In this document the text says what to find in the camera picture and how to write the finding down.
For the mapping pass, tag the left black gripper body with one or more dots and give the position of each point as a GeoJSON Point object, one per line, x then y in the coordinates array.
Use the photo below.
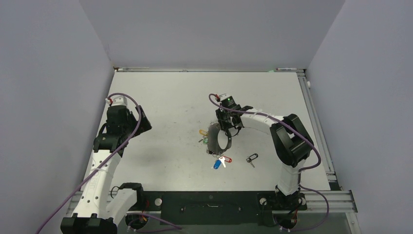
{"type": "Point", "coordinates": [129, 127]}

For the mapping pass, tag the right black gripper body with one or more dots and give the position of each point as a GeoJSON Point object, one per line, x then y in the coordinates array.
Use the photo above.
{"type": "Point", "coordinates": [224, 118]}

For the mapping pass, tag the yellow key tag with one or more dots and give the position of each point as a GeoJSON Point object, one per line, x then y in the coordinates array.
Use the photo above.
{"type": "Point", "coordinates": [203, 132]}

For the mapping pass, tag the red key tag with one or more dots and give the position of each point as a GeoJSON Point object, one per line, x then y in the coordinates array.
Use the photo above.
{"type": "Point", "coordinates": [226, 159]}

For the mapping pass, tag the blue key tag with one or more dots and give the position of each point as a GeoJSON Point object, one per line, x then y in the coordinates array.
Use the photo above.
{"type": "Point", "coordinates": [216, 164]}

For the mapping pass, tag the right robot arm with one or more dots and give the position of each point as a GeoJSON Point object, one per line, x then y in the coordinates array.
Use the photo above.
{"type": "Point", "coordinates": [292, 143]}

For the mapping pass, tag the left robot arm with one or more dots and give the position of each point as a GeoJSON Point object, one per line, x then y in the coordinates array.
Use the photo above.
{"type": "Point", "coordinates": [94, 214]}

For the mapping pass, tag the loose key black tag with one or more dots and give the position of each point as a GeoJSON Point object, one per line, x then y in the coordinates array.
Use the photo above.
{"type": "Point", "coordinates": [251, 158]}

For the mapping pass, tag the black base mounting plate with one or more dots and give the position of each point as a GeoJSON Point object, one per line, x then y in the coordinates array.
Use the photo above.
{"type": "Point", "coordinates": [220, 208]}

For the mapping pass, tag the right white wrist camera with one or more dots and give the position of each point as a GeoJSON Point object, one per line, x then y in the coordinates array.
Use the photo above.
{"type": "Point", "coordinates": [225, 100]}

